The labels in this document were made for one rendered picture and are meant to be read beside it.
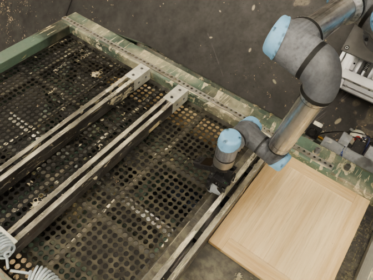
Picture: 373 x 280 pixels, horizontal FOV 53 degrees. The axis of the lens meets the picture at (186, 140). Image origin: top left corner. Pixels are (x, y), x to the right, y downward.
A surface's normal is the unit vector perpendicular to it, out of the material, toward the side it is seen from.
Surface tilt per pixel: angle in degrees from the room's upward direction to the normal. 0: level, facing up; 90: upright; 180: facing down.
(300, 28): 48
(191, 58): 0
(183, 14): 0
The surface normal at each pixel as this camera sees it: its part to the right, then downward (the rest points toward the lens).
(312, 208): 0.09, -0.64
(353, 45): -0.40, 0.05
